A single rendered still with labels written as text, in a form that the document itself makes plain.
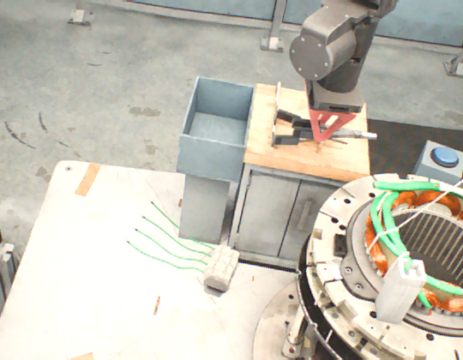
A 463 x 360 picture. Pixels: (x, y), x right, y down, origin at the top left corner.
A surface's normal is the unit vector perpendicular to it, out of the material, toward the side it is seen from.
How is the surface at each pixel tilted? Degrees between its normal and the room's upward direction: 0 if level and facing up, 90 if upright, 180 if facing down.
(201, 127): 0
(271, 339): 0
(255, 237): 90
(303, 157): 0
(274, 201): 90
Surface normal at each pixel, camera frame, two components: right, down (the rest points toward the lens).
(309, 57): -0.63, 0.50
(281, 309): 0.13, -0.70
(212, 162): -0.13, 0.69
